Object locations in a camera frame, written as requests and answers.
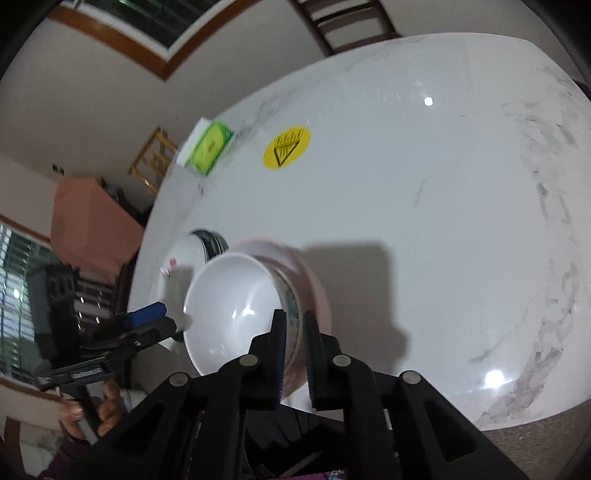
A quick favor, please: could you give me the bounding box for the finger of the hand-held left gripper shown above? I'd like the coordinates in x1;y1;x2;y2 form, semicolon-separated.
95;301;168;344
88;316;178;356

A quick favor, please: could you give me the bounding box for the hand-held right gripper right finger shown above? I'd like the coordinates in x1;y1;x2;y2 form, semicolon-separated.
302;311;532;480

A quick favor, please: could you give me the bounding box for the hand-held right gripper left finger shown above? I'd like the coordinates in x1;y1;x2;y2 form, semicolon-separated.
69;309;289;480

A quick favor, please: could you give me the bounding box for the white plate with pink flowers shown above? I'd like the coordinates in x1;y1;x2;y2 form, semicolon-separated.
156;233;208;343

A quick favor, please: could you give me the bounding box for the small white bowl blue print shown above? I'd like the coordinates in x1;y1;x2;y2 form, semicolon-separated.
183;253;306;400

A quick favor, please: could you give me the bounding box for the pink bowl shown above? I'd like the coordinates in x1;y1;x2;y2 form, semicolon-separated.
227;237;331;334

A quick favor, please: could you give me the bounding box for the person's left forearm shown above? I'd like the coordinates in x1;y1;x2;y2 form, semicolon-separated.
37;436;95;480

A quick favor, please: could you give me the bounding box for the person's left hand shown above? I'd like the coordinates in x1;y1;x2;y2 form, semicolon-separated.
59;378;126;446

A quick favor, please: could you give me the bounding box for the barred window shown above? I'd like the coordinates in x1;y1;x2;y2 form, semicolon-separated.
0;216;52;394

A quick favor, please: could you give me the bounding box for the dark carved wooden chair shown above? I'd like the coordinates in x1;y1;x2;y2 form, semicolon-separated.
73;262;139;326

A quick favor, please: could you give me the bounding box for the orange cardboard box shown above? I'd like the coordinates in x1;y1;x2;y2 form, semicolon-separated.
50;175;145;279

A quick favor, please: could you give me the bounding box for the light wooden chair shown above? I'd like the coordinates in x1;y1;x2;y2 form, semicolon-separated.
128;128;179;195

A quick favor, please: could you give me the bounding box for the green tissue pack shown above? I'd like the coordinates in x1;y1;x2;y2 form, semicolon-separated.
177;117;235;177

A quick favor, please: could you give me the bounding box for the yellow sticker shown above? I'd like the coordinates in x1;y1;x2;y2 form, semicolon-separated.
263;125;311;171

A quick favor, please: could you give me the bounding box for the wood-framed window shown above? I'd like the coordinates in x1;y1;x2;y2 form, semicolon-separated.
48;0;262;82

